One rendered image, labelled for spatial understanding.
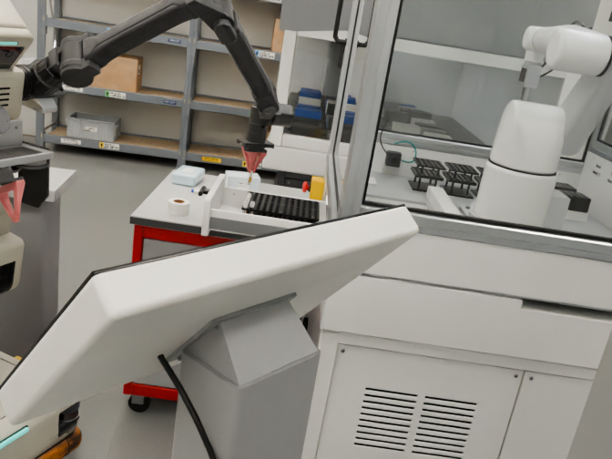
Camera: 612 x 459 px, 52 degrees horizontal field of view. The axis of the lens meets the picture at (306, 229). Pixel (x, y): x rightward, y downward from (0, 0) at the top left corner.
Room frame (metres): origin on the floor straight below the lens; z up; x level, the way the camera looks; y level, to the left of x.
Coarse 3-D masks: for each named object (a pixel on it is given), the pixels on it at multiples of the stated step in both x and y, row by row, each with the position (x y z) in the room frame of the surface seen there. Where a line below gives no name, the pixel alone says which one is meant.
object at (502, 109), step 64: (448, 0) 1.26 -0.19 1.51; (512, 0) 1.27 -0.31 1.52; (576, 0) 1.27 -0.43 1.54; (448, 64) 1.27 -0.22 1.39; (512, 64) 1.27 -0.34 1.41; (576, 64) 1.27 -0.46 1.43; (384, 128) 1.26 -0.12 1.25; (448, 128) 1.27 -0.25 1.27; (512, 128) 1.27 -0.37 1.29; (576, 128) 1.27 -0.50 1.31; (384, 192) 1.26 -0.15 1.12; (448, 192) 1.27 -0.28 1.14; (512, 192) 1.27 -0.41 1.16; (576, 192) 1.28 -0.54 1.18
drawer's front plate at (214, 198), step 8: (224, 176) 1.90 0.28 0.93; (216, 184) 1.79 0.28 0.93; (224, 184) 1.92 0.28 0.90; (216, 192) 1.74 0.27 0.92; (208, 200) 1.64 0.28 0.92; (216, 200) 1.76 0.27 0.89; (208, 208) 1.64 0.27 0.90; (216, 208) 1.78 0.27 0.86; (208, 216) 1.64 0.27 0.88; (208, 224) 1.64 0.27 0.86; (208, 232) 1.65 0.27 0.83
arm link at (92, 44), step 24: (168, 0) 1.50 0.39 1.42; (192, 0) 1.46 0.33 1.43; (216, 0) 1.51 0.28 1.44; (120, 24) 1.53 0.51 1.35; (144, 24) 1.50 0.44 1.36; (168, 24) 1.51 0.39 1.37; (96, 48) 1.53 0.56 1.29; (120, 48) 1.53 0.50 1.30; (72, 72) 1.52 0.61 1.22; (96, 72) 1.54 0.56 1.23
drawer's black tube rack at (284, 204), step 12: (264, 204) 1.77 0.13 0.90; (276, 204) 1.78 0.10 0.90; (288, 204) 1.80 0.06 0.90; (300, 204) 1.82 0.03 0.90; (312, 204) 1.84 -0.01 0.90; (264, 216) 1.74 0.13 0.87; (276, 216) 1.77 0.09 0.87; (288, 216) 1.70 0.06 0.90; (300, 216) 1.71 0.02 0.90; (312, 216) 1.73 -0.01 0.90
